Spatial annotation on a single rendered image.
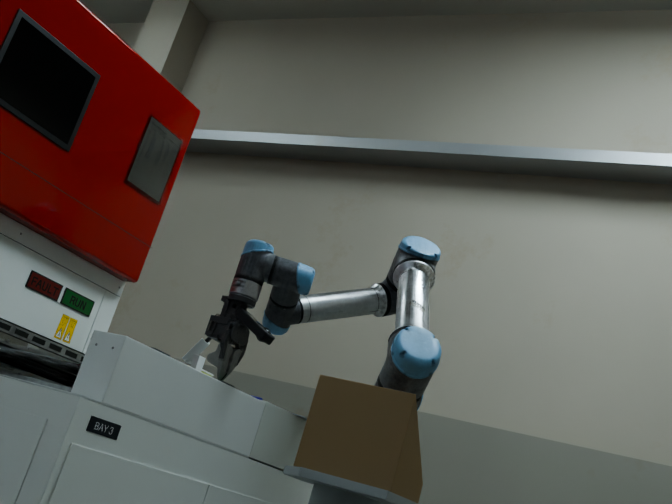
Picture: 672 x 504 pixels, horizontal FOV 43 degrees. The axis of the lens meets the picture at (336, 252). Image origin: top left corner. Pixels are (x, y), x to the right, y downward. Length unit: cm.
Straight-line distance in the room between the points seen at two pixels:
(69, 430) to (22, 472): 12
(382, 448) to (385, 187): 274
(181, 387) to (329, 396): 33
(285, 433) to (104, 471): 64
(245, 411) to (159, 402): 32
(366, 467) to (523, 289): 226
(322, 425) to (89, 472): 51
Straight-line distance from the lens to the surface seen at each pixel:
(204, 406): 200
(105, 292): 259
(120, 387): 179
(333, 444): 192
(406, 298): 218
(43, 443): 175
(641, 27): 459
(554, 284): 398
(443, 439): 389
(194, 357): 240
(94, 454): 178
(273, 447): 227
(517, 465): 379
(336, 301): 229
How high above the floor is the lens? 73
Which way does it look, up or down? 17 degrees up
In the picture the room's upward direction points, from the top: 17 degrees clockwise
